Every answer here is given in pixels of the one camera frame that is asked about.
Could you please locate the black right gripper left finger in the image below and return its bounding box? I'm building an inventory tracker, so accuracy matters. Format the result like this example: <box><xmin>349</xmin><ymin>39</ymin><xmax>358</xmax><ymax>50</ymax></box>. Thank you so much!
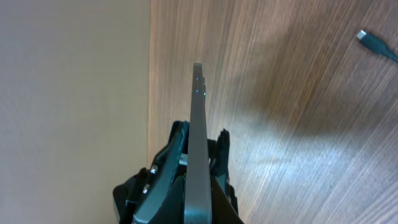
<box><xmin>133</xmin><ymin>121</ymin><xmax>189</xmax><ymax>223</ymax></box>

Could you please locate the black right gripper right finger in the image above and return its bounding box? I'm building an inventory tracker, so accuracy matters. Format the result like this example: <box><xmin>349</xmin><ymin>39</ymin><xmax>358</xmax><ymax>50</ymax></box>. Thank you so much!
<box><xmin>210</xmin><ymin>129</ymin><xmax>243</xmax><ymax>224</ymax></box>

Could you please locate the black USB charger cable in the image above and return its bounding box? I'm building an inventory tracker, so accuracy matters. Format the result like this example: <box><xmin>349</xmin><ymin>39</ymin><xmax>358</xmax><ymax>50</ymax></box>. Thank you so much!
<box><xmin>356</xmin><ymin>29</ymin><xmax>398</xmax><ymax>63</ymax></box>

